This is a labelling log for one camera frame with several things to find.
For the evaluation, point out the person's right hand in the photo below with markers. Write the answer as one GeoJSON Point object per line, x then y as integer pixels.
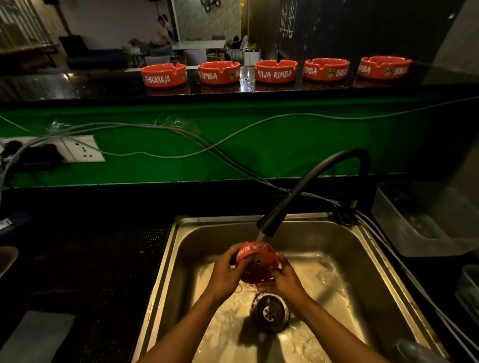
{"type": "Point", "coordinates": [286, 282]}

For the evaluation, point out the person's left hand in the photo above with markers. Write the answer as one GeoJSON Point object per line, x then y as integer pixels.
{"type": "Point", "coordinates": [223, 278]}

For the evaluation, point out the person's left thumb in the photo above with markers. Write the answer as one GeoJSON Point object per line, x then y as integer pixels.
{"type": "Point", "coordinates": [244, 266]}

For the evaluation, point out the person's right thumb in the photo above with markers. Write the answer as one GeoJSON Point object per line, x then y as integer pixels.
{"type": "Point", "coordinates": [275, 272]}

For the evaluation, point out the wet red ashtray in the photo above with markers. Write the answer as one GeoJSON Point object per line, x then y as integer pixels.
{"type": "Point", "coordinates": [257, 261]}

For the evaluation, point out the person's left forearm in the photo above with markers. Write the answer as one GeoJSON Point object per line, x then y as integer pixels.
{"type": "Point", "coordinates": [187, 329]}

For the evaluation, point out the person's right forearm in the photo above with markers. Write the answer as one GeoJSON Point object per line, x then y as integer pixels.
{"type": "Point", "coordinates": [336, 333]}

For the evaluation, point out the metal sink drain strainer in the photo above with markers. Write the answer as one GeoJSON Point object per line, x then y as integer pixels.
{"type": "Point", "coordinates": [270, 312]}

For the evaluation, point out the stainless steel sink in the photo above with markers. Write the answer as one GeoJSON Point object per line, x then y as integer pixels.
{"type": "Point", "coordinates": [336, 269]}

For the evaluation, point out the black pull-down faucet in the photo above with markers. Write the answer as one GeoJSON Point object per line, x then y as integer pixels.
{"type": "Point", "coordinates": [318, 179]}

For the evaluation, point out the clear plastic container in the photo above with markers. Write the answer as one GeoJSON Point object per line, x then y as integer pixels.
{"type": "Point", "coordinates": [426, 218]}

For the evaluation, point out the grey bowl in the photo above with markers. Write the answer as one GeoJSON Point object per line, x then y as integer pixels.
{"type": "Point", "coordinates": [419, 352]}

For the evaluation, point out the white bucket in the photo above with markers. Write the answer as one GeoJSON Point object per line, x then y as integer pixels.
{"type": "Point", "coordinates": [252, 57]}

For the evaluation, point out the grey chair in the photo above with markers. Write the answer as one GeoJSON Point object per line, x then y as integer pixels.
{"type": "Point", "coordinates": [159, 60]}
{"type": "Point", "coordinates": [195, 57]}

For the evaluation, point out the dish rack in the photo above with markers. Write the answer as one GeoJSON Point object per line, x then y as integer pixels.
{"type": "Point", "coordinates": [235, 50]}

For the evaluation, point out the grey cloth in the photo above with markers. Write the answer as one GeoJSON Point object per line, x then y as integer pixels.
{"type": "Point", "coordinates": [37, 336]}

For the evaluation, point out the white dining table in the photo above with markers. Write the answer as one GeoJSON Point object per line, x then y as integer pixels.
{"type": "Point", "coordinates": [198, 45]}

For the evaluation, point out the black power adapter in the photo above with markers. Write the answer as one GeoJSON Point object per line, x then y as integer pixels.
{"type": "Point", "coordinates": [37, 157]}

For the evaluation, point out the dark blue sofa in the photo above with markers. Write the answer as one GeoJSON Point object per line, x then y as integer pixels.
{"type": "Point", "coordinates": [91, 54]}

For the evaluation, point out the white wall power socket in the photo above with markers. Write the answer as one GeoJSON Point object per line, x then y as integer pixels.
{"type": "Point", "coordinates": [84, 149]}

